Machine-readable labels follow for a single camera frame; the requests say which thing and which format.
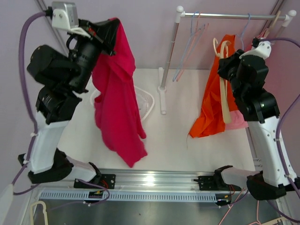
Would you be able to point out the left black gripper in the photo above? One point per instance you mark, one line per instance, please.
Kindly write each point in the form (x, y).
(104, 32)

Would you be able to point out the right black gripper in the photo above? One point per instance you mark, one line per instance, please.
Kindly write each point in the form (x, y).
(225, 63)

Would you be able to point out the beige wooden hanger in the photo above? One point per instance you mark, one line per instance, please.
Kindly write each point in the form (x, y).
(224, 52)

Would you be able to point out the white t shirt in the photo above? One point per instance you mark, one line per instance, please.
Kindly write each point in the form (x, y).
(142, 100)

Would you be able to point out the magenta t shirt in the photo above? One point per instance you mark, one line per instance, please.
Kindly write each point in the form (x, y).
(116, 109)

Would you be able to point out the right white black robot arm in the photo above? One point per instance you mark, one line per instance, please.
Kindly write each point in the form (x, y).
(246, 74)

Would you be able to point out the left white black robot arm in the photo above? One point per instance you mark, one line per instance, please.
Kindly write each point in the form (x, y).
(63, 79)

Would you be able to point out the orange t shirt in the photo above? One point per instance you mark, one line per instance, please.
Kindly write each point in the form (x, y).
(210, 121)

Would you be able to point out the pink t shirt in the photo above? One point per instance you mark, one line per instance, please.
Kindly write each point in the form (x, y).
(237, 121)

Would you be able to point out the pink hanger on floor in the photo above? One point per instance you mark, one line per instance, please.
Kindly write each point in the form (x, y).
(242, 209)

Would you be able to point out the beige hanger bottom right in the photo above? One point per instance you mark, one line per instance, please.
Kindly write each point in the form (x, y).
(271, 222)

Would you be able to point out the metal clothes rack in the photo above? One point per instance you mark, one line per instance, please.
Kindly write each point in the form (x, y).
(180, 13)

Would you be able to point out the white plastic laundry basket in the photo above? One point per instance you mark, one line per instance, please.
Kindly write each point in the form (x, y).
(95, 93)

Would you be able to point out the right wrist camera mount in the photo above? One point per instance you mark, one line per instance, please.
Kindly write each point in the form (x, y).
(263, 50)

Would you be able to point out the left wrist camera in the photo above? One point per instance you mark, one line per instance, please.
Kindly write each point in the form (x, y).
(65, 17)

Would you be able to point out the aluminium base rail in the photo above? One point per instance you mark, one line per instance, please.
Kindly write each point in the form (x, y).
(132, 180)

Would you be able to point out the white cable duct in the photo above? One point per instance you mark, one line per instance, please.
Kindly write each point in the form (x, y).
(130, 196)

